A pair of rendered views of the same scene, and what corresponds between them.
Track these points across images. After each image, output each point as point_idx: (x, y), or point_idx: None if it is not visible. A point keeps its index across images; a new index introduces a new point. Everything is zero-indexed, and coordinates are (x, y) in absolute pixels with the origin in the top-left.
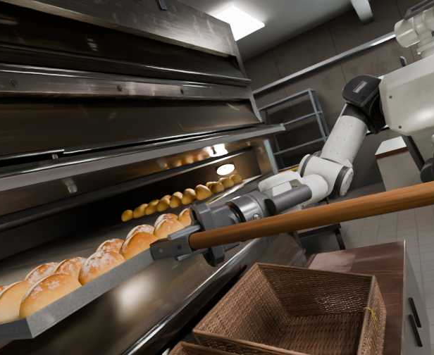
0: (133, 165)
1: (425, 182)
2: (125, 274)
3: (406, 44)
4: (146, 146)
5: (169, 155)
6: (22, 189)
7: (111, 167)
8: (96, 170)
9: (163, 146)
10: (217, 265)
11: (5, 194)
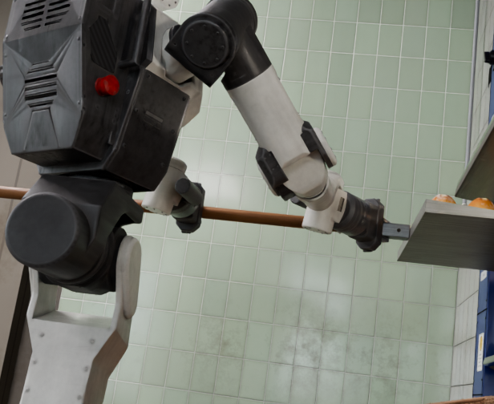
0: None
1: (212, 207)
2: (404, 244)
3: (166, 10)
4: None
5: None
6: (471, 177)
7: (483, 148)
8: (478, 155)
9: None
10: (363, 251)
11: (475, 181)
